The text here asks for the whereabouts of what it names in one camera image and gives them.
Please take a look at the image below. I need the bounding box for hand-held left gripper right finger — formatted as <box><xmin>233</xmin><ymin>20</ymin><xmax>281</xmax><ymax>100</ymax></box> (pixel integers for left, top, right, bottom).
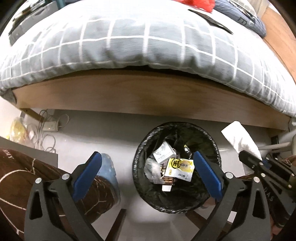
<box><xmin>193</xmin><ymin>151</ymin><xmax>273</xmax><ymax>241</ymax></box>

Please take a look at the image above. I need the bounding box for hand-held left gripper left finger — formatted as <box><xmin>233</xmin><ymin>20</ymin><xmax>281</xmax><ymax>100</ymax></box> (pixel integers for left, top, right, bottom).
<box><xmin>24</xmin><ymin>151</ymin><xmax>104</xmax><ymax>241</ymax></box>

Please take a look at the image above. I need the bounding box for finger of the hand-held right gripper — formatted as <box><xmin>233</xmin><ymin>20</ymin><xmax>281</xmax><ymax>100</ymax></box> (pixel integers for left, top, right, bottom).
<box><xmin>238</xmin><ymin>150</ymin><xmax>291</xmax><ymax>189</ymax></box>
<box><xmin>265</xmin><ymin>157</ymin><xmax>296</xmax><ymax>182</ymax></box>

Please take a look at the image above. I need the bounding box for white pouch with string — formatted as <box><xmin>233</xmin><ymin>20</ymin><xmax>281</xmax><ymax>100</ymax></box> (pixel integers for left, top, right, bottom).
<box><xmin>221</xmin><ymin>121</ymin><xmax>263</xmax><ymax>161</ymax></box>

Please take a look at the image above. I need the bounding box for yellow snack packet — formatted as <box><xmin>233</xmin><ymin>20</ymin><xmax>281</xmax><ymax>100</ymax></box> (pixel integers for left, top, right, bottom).
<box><xmin>164</xmin><ymin>158</ymin><xmax>195</xmax><ymax>182</ymax></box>

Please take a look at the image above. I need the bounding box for brown cookie box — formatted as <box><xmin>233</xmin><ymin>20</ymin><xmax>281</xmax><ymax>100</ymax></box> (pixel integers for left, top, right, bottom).
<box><xmin>161</xmin><ymin>163</ymin><xmax>176</xmax><ymax>186</ymax></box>

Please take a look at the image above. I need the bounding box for white beige small box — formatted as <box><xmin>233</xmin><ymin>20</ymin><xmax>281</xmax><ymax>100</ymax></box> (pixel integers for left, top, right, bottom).
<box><xmin>153</xmin><ymin>142</ymin><xmax>177</xmax><ymax>164</ymax></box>

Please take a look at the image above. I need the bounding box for bin with black liner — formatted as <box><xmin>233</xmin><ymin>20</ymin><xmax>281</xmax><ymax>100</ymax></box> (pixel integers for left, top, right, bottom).
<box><xmin>132</xmin><ymin>122</ymin><xmax>222</xmax><ymax>214</ymax></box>

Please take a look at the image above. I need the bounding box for clear plastic bag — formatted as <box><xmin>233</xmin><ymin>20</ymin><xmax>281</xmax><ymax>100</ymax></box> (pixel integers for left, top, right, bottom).
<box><xmin>144</xmin><ymin>159</ymin><xmax>166</xmax><ymax>185</ymax></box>

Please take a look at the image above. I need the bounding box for white chair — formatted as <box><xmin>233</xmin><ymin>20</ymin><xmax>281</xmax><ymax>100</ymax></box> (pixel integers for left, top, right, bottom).
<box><xmin>259</xmin><ymin>130</ymin><xmax>296</xmax><ymax>151</ymax></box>

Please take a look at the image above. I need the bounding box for dark grey board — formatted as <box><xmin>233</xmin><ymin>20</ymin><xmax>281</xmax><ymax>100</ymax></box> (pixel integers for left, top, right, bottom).
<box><xmin>0</xmin><ymin>136</ymin><xmax>58</xmax><ymax>168</ymax></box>

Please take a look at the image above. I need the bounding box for person's left leg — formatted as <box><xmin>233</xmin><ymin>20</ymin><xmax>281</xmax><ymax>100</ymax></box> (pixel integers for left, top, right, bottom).
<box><xmin>0</xmin><ymin>148</ymin><xmax>121</xmax><ymax>241</ymax></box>

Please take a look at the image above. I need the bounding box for yellow plastic bag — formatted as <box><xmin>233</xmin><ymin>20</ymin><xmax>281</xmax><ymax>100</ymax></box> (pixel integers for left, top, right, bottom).
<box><xmin>7</xmin><ymin>116</ymin><xmax>31</xmax><ymax>144</ymax></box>

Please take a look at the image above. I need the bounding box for grey checked bed sheet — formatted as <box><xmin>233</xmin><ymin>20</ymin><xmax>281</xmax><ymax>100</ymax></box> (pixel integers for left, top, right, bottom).
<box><xmin>0</xmin><ymin>0</ymin><xmax>296</xmax><ymax>117</ymax></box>

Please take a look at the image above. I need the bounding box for blue striped quilt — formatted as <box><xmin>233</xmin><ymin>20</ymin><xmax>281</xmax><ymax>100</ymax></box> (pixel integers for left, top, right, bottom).
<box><xmin>214</xmin><ymin>0</ymin><xmax>267</xmax><ymax>38</ymax></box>

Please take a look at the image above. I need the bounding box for black flat wrapper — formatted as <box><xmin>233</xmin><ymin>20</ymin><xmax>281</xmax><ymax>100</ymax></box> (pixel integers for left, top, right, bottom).
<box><xmin>187</xmin><ymin>9</ymin><xmax>234</xmax><ymax>35</ymax></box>

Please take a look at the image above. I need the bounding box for grey checked pillow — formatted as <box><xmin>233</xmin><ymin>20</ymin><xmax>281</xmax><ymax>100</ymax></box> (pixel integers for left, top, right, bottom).
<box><xmin>229</xmin><ymin>0</ymin><xmax>258</xmax><ymax>21</ymax></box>

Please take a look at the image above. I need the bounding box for red plastic bag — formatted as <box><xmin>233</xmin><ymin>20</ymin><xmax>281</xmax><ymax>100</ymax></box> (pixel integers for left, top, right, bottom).
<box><xmin>178</xmin><ymin>0</ymin><xmax>217</xmax><ymax>13</ymax></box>

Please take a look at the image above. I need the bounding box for white power strip with cables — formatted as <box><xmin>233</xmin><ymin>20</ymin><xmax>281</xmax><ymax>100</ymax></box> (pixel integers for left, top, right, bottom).
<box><xmin>30</xmin><ymin>109</ymin><xmax>70</xmax><ymax>155</ymax></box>

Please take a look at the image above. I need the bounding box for wooden bed frame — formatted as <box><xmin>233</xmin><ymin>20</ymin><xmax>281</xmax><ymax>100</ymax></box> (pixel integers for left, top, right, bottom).
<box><xmin>11</xmin><ymin>0</ymin><xmax>296</xmax><ymax>131</ymax></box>

